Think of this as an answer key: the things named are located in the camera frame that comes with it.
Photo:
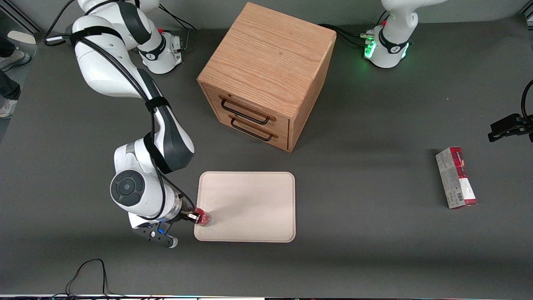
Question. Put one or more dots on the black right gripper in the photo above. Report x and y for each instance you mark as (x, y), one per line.
(186, 214)

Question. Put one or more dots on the oak wooden drawer cabinet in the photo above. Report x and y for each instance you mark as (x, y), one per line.
(266, 50)

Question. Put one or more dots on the grey white sneaker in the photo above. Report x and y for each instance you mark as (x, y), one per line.
(16, 60)
(7, 108)

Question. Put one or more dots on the beige plastic tray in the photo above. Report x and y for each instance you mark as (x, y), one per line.
(250, 206)

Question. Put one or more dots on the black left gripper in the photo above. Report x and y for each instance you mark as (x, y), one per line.
(507, 127)

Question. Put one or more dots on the black aluminium frame rail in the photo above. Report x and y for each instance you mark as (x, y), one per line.
(25, 21)
(526, 16)

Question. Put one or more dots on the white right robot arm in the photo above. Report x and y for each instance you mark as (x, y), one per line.
(104, 62)

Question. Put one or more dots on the red coke bottle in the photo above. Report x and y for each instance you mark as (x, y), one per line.
(205, 218)

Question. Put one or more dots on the red and grey carton box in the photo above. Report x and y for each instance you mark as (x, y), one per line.
(456, 179)

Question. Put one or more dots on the white oval floor object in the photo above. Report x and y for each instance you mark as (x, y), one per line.
(21, 37)

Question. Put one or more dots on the oak drawer front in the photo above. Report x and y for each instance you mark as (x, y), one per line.
(283, 139)
(212, 98)

